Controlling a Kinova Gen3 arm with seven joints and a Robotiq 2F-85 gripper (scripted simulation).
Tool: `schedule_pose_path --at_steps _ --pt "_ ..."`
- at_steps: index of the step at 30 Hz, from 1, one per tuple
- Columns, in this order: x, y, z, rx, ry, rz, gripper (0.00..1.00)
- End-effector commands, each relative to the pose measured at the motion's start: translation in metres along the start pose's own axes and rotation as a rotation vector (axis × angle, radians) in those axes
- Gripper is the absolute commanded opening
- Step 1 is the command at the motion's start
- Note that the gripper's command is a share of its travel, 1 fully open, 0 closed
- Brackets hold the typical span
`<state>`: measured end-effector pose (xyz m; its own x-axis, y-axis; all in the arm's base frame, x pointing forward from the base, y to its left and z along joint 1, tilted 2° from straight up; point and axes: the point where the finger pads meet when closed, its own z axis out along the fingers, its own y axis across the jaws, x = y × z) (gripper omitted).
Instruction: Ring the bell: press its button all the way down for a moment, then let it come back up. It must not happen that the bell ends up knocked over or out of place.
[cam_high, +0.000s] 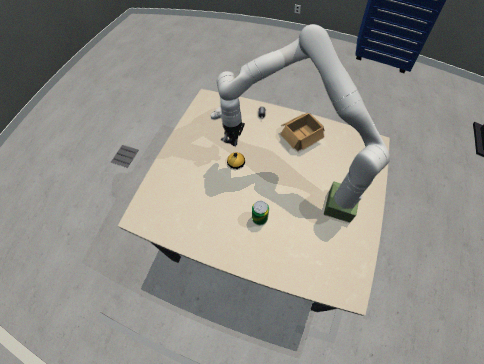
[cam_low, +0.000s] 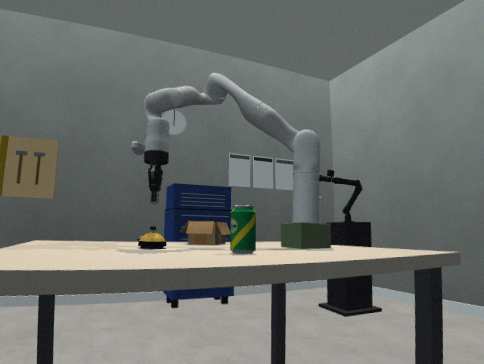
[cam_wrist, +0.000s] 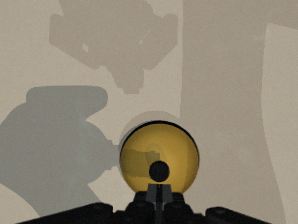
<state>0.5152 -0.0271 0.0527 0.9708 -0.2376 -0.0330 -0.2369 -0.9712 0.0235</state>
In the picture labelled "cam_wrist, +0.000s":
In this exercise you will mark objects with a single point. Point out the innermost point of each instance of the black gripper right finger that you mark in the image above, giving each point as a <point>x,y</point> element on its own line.
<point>178,212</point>

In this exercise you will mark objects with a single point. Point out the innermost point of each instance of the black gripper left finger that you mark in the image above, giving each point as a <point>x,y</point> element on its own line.
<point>101,213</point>

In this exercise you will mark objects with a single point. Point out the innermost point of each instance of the brass dome bell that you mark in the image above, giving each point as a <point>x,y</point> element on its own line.
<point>152,149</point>

